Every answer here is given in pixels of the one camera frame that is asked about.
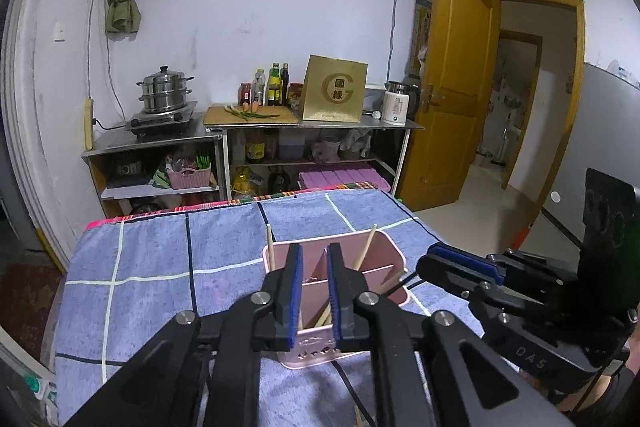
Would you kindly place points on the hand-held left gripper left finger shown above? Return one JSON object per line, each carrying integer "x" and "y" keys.
{"x": 295, "y": 287}

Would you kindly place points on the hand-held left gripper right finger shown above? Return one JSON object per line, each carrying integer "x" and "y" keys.
{"x": 334, "y": 287}

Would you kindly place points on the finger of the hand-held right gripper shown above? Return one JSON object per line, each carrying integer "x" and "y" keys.
{"x": 465, "y": 262}
{"x": 445, "y": 279}

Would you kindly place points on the wooden chopstick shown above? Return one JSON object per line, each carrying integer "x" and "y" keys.
{"x": 365, "y": 247}
{"x": 391, "y": 282}
{"x": 270, "y": 247}
{"x": 322, "y": 314}
{"x": 359, "y": 417}

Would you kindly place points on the black chopstick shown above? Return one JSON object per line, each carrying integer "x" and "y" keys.
{"x": 407, "y": 283}

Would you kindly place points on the pink plastic utensil holder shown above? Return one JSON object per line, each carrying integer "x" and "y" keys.
{"x": 387, "y": 252}

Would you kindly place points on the pink storage boxes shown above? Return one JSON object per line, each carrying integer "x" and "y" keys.
{"x": 345, "y": 179}

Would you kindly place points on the yellow oil jug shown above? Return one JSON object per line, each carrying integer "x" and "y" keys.
{"x": 242, "y": 186}

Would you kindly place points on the blue plaid blanket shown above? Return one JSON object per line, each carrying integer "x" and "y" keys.
{"x": 150, "y": 307}

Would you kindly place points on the pink plastic basket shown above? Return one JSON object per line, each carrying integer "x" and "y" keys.
{"x": 190, "y": 178}

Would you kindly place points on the long steel shelf table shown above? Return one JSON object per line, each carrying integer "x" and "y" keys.
{"x": 380, "y": 124}

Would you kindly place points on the white electric kettle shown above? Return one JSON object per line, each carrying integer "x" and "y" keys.
{"x": 395, "y": 107}

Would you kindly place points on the green onion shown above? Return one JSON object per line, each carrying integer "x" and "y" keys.
{"x": 252, "y": 115}

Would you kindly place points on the yellow wooden door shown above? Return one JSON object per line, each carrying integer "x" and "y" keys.
{"x": 450, "y": 82}

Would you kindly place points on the wooden cutting board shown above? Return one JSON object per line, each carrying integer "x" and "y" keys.
{"x": 220, "y": 117}

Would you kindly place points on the red lid jar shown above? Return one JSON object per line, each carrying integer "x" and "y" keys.
{"x": 296, "y": 94}

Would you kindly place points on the gold square box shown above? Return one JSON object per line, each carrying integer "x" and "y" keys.
{"x": 332, "y": 92}

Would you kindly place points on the red sauce jar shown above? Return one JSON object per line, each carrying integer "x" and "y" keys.
{"x": 245, "y": 94}

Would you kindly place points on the yellow oil bottle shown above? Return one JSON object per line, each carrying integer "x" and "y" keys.
{"x": 274, "y": 87}

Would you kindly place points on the dark sauce bottle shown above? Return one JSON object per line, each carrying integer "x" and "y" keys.
{"x": 285, "y": 84}

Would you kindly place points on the low steel shelf table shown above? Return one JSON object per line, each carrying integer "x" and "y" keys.
{"x": 150, "y": 142}

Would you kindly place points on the black induction cooker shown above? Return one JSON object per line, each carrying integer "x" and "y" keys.
{"x": 160, "y": 122}

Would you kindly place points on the steel steamer pot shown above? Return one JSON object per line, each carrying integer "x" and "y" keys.
{"x": 164, "y": 89}

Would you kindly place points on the wooden rolling pin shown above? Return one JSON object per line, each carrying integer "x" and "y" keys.
{"x": 88, "y": 124}

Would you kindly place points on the yellow wooden door frame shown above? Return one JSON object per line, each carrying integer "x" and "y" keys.
{"x": 580, "y": 82}

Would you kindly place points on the wall poster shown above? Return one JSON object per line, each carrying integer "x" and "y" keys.
{"x": 422, "y": 37}

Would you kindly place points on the white sliding door frame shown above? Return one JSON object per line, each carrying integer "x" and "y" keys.
{"x": 30, "y": 157}

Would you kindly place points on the white wall switch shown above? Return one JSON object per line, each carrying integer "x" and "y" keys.
{"x": 60, "y": 32}

